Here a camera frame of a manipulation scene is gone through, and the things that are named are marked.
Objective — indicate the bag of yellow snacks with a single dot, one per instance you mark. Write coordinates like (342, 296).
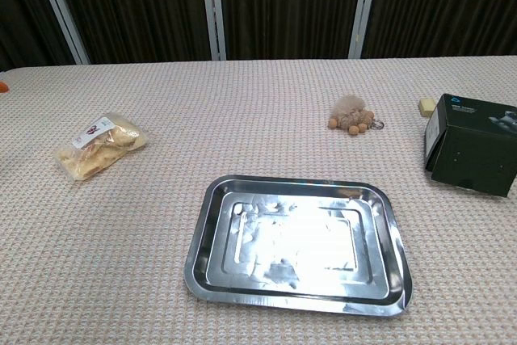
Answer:
(103, 147)

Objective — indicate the stainless steel rectangular tray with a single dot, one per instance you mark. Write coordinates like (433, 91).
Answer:
(295, 248)

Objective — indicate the dark partition panel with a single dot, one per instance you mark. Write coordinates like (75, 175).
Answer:
(137, 5)
(24, 18)
(291, 5)
(444, 5)

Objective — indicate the pink woven tablecloth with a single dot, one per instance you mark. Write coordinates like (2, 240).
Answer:
(121, 240)

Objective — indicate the small beige block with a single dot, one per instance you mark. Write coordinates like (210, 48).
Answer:
(426, 106)

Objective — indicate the black cardboard product box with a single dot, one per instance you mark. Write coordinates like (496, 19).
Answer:
(468, 151)

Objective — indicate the small orange object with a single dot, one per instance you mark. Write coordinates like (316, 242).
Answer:
(3, 86)

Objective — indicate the grey partition frame post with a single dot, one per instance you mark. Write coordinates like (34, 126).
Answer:
(213, 5)
(60, 9)
(363, 5)

